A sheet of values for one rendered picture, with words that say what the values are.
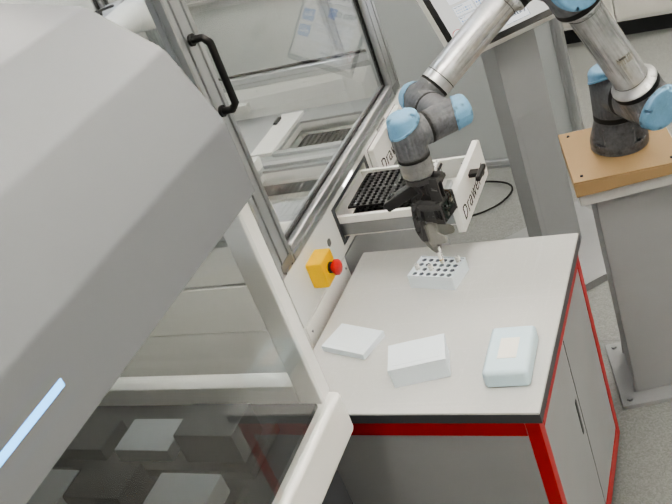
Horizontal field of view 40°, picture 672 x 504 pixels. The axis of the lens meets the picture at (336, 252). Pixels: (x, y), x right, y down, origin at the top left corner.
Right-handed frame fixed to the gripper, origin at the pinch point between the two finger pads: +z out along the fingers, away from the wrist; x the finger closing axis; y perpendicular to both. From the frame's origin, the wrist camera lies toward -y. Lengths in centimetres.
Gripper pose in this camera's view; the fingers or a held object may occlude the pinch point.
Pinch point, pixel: (434, 245)
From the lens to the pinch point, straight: 219.9
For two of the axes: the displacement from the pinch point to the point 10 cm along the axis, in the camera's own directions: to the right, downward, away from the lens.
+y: 8.1, 0.3, -5.8
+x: 4.9, -5.8, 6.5
